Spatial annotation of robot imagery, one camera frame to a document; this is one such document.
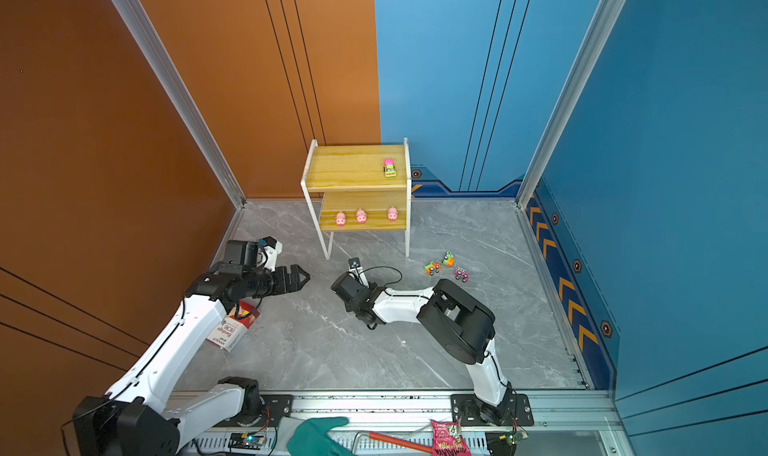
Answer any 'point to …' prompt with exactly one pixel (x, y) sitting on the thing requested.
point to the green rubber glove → (310, 438)
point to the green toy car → (448, 259)
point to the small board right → (516, 436)
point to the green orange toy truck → (430, 269)
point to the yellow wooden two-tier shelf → (358, 188)
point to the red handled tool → (394, 440)
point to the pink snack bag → (447, 439)
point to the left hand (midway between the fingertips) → (296, 276)
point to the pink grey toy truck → (462, 274)
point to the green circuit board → (246, 441)
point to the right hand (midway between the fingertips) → (353, 291)
